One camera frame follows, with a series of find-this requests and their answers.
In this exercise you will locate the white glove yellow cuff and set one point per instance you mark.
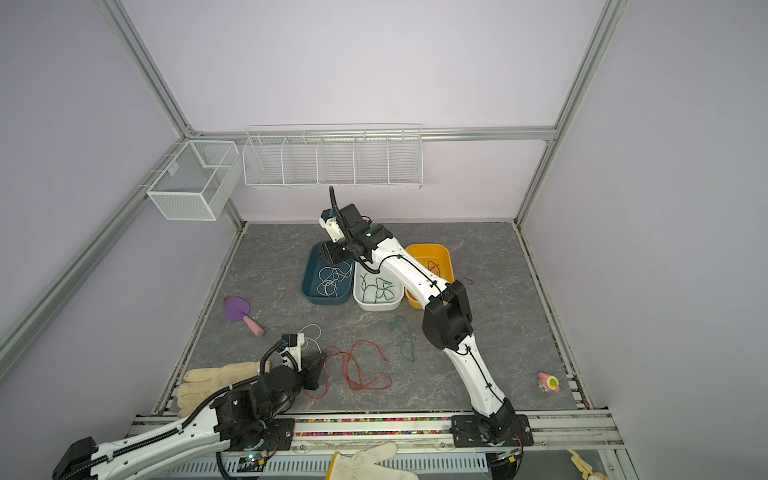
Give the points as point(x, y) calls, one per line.
point(366, 465)

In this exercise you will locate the yellow plastic bin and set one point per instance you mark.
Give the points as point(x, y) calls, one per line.
point(435, 257)

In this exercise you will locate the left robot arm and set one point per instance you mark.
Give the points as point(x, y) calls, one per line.
point(239, 417)

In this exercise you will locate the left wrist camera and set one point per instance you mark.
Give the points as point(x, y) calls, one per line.
point(290, 352)

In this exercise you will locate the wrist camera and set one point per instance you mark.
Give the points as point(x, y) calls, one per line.
point(329, 223)
point(290, 352)

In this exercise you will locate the purple pink scoop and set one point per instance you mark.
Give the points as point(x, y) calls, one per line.
point(237, 309)

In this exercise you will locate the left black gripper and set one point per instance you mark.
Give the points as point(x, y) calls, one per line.
point(313, 371)

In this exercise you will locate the pink green small toy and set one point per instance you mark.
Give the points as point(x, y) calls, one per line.
point(548, 383)

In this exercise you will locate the white plastic bin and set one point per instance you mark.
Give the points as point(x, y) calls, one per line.
point(376, 292)

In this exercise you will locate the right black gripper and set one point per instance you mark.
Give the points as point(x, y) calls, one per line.
point(331, 253)

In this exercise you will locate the white mesh box basket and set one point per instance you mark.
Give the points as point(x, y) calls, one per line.
point(198, 181)

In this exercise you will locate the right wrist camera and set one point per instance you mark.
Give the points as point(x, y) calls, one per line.
point(329, 223)

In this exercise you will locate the white wire wall basket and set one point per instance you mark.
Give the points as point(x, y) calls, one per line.
point(346, 155)

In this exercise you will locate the beige work glove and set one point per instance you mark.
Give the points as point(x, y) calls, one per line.
point(198, 384)

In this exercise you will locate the teal plastic bin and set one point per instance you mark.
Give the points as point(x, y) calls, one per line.
point(324, 284)

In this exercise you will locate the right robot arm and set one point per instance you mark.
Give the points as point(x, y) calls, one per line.
point(447, 317)

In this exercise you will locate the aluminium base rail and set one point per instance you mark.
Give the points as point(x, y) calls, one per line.
point(433, 432)

